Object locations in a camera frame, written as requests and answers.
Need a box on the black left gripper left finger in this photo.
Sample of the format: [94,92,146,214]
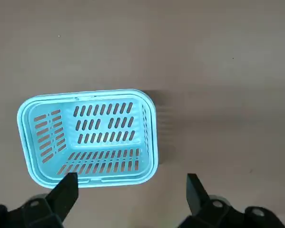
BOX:
[0,172,79,228]

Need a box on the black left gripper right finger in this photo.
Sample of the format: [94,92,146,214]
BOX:
[179,173,285,228]

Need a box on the light blue plastic basket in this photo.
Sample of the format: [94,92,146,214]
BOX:
[17,89,159,189]

